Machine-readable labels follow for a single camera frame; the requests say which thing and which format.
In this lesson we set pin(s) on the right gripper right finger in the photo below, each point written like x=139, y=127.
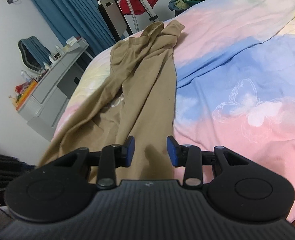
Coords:
x=192, y=158

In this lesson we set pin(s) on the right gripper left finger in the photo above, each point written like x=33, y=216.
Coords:
x=106, y=161

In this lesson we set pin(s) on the tan printed t-shirt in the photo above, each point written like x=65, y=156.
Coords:
x=137, y=99

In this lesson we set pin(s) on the grey dressing table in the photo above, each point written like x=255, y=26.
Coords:
x=47, y=102

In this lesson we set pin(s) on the pastel tie-dye bed sheet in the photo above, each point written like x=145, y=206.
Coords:
x=235, y=81

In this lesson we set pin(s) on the wavy-framed mirror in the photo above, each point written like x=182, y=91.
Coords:
x=34, y=54

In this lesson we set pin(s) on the metal drying rack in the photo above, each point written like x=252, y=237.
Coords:
x=137, y=5

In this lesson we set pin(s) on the grey panel board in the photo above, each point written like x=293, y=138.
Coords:
x=113, y=17

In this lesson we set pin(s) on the blue curtain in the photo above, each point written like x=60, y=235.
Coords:
x=77, y=18

